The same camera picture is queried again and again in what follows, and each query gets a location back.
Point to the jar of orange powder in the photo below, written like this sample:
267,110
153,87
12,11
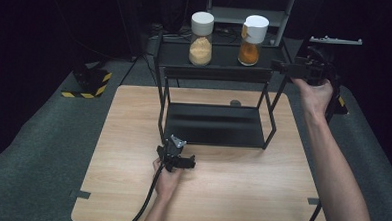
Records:
252,43

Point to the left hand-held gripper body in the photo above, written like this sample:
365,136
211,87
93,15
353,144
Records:
172,149

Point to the black two-tier metal rack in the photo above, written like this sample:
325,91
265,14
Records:
216,124

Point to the grey metal stand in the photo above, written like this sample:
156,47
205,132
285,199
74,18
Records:
235,13

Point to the small dark round table plug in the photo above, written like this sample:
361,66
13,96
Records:
235,103

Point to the black base with hazard stripes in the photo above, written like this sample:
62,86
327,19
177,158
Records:
91,82
341,105

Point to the jar of pale yellow powder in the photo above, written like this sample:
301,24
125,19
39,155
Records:
201,44

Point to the person's left hand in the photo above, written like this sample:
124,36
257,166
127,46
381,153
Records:
167,184

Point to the person's right hand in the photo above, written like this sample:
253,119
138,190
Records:
314,95

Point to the grey tape piece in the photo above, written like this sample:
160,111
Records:
80,194
313,201

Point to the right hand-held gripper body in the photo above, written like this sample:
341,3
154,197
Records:
319,66

